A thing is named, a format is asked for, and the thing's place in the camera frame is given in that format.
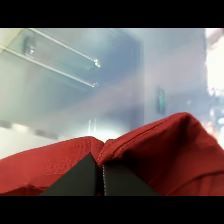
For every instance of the red T-shirt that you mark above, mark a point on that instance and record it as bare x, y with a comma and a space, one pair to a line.
180, 150

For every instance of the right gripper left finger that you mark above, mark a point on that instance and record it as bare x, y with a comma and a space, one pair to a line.
80, 180

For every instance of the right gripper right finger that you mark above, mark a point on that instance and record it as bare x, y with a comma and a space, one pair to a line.
123, 183

